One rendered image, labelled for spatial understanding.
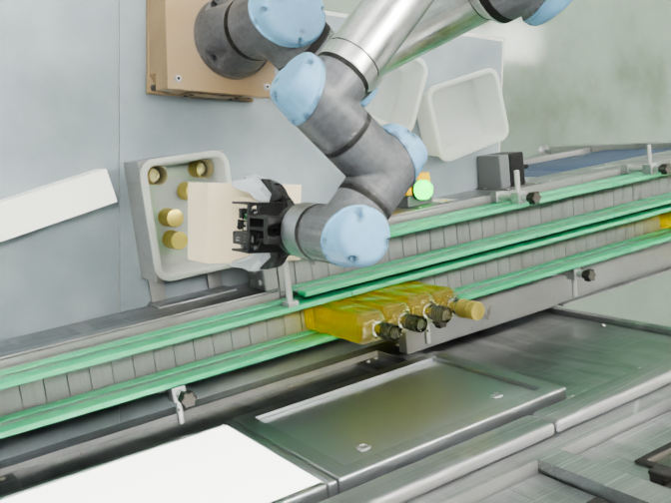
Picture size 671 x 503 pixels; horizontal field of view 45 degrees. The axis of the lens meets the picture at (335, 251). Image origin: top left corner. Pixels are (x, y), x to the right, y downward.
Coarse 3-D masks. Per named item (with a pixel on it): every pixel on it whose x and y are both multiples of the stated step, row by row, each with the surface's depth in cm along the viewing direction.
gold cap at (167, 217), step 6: (162, 210) 154; (168, 210) 152; (174, 210) 151; (162, 216) 153; (168, 216) 151; (174, 216) 151; (180, 216) 152; (162, 222) 153; (168, 222) 151; (174, 222) 152; (180, 222) 152
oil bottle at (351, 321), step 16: (320, 304) 156; (336, 304) 154; (352, 304) 152; (320, 320) 156; (336, 320) 150; (352, 320) 146; (368, 320) 144; (384, 320) 146; (336, 336) 152; (352, 336) 147; (368, 336) 144
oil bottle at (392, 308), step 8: (352, 296) 158; (360, 296) 157; (368, 296) 157; (376, 296) 156; (368, 304) 151; (376, 304) 150; (384, 304) 149; (392, 304) 148; (400, 304) 149; (384, 312) 147; (392, 312) 147; (400, 312) 147; (408, 312) 148; (392, 320) 147
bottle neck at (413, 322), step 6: (402, 318) 146; (408, 318) 144; (414, 318) 143; (420, 318) 143; (402, 324) 146; (408, 324) 144; (414, 324) 143; (420, 324) 145; (426, 324) 144; (414, 330) 144; (420, 330) 144
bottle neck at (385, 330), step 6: (378, 324) 143; (384, 324) 142; (390, 324) 141; (372, 330) 144; (378, 330) 142; (384, 330) 141; (390, 330) 140; (396, 330) 142; (378, 336) 143; (384, 336) 141; (390, 336) 140; (396, 336) 141
